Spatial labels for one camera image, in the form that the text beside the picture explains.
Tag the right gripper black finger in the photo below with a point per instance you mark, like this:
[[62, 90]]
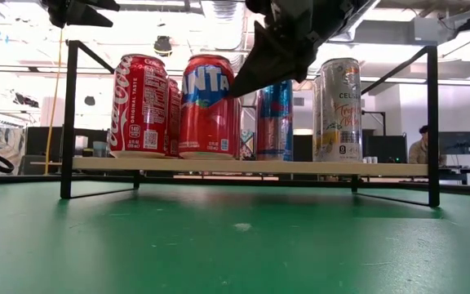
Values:
[[271, 65]]

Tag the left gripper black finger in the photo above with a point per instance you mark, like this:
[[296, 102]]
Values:
[[102, 5], [86, 17]]

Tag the blue silver Red Bull can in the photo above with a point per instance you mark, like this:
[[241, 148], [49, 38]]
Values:
[[275, 126]]

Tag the red Coca-Cola can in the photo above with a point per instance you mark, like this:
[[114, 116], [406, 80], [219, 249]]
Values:
[[137, 106]]

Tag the Coca-Cola can with dark figure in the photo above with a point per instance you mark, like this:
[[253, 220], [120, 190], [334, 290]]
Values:
[[173, 122]]

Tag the black computer monitor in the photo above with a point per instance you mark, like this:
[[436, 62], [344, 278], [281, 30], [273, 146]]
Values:
[[386, 149], [459, 143]]

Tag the person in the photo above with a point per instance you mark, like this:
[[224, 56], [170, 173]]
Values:
[[418, 153]]

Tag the black desk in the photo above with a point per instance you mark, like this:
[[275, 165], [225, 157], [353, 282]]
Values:
[[455, 169]]

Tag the green table mat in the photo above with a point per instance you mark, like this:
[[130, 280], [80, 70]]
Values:
[[96, 245]]

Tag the silver corrugated duct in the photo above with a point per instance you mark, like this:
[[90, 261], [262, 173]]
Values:
[[223, 24]]

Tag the black dome ceiling camera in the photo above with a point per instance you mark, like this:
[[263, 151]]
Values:
[[162, 45]]

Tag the wooden shelf with black frame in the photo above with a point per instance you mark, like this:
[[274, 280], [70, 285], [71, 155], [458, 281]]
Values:
[[259, 166]]

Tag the black metal rack frame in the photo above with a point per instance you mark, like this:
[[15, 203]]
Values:
[[375, 112]]

